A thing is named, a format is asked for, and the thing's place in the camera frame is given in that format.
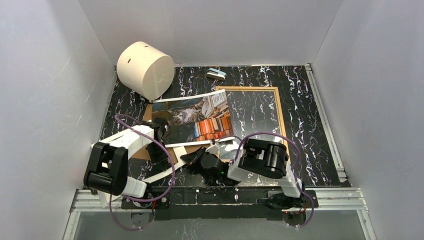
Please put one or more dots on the white mat board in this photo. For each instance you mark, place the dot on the white mat board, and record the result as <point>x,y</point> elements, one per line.
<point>179,159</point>

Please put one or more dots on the teal white stapler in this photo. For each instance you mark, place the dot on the teal white stapler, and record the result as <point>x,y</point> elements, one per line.
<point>216,74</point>

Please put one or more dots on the light wooden picture frame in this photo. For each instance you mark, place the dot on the light wooden picture frame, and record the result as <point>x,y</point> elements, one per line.
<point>280,109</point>

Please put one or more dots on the clear acrylic sheet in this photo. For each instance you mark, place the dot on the clear acrylic sheet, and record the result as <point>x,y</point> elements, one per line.
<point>228,151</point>

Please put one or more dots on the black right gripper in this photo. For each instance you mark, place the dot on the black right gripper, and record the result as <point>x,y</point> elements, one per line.
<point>201,156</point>

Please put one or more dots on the cat and books photo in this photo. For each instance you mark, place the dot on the cat and books photo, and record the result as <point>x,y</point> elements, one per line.
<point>195,120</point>

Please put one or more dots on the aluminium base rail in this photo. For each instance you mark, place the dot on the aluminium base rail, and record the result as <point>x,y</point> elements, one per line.
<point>249,202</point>

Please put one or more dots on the large white cylinder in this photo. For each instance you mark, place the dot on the large white cylinder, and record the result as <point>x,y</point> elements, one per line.
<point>145,70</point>

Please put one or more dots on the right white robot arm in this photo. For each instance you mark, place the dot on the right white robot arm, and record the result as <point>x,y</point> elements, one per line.
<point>264,158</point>

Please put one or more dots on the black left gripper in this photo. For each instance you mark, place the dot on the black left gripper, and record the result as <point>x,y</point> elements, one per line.
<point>160,129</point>

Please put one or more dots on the brown backing board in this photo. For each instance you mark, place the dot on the brown backing board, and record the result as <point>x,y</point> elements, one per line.
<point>142,154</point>

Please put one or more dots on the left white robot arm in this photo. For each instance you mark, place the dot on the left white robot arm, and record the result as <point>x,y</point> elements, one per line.
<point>107,168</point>

